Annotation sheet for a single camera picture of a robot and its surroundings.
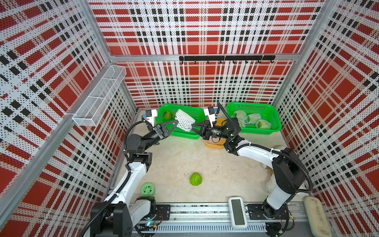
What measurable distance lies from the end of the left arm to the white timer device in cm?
49

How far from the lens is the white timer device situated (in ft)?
2.23

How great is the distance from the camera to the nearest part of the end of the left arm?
0.54 meters
